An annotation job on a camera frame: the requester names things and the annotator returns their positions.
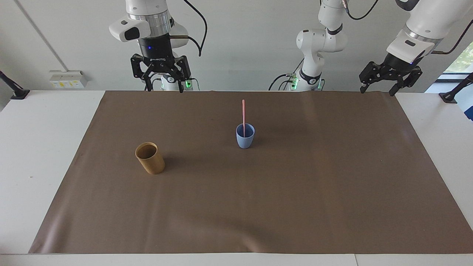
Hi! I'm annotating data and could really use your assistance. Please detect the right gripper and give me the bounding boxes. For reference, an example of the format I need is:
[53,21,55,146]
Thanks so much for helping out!
[130,37,192,94]

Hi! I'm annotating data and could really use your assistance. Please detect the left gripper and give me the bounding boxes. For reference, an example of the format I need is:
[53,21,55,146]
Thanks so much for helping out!
[359,53,423,97]

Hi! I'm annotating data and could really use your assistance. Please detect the brown cup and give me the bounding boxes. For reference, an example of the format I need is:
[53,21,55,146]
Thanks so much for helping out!
[135,142,166,175]

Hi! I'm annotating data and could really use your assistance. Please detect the window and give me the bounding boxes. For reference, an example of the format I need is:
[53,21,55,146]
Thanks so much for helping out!
[443,40,473,74]

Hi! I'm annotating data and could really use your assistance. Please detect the black cable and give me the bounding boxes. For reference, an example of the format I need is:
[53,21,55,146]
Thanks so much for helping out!
[171,0,208,57]
[431,18,473,55]
[344,0,380,21]
[268,58,305,91]

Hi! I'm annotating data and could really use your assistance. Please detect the black stand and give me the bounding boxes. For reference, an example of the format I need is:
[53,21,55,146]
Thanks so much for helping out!
[0,70,30,100]
[439,72,473,103]

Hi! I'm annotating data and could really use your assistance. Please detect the blue cup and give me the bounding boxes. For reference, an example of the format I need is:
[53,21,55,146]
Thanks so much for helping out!
[236,123,256,149]

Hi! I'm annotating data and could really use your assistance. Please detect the white wall socket box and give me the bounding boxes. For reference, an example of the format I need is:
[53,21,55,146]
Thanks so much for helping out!
[49,70,89,89]

